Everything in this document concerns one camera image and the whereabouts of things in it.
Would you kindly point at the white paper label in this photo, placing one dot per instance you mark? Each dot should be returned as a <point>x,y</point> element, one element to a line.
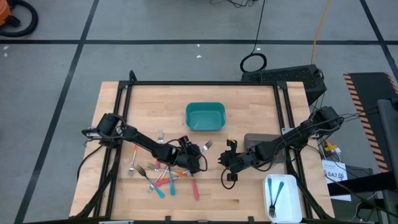
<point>329,168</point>

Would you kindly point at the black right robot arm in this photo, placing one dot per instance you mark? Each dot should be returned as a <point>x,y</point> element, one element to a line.
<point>295,137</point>

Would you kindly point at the grey metal beam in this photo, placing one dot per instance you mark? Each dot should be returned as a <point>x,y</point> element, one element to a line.
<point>390,130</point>

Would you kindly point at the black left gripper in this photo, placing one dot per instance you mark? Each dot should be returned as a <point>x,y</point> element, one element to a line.
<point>188,155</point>

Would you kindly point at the black hazard striped platform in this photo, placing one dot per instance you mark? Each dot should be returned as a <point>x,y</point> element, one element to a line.
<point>373,90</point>

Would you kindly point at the orange shop vacuum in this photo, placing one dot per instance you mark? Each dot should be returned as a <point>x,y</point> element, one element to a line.
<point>3,12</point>

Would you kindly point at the black aluminium table frame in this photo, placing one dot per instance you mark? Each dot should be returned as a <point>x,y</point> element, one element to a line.
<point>199,83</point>

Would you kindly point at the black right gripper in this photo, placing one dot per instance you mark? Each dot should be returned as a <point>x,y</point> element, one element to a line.
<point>239,160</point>

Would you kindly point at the white power strip yellow plugs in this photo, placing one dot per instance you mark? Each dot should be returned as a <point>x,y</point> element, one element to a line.
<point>331,148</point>

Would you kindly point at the black perforated computer case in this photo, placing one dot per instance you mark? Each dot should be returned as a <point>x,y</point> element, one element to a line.
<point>286,76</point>

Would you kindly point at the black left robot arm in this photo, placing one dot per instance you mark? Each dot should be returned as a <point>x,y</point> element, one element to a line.
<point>143,141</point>

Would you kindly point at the white plastic bin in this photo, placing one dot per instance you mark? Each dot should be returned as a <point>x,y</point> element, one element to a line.
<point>292,199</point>

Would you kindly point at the teal plastic bin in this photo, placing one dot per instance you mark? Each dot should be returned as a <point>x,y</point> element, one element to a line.
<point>205,118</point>

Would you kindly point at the black crossbar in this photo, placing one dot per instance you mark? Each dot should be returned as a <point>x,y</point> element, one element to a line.
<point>367,186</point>

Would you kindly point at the grey translucent plastic bin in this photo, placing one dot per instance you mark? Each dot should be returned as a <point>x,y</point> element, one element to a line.
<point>248,138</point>

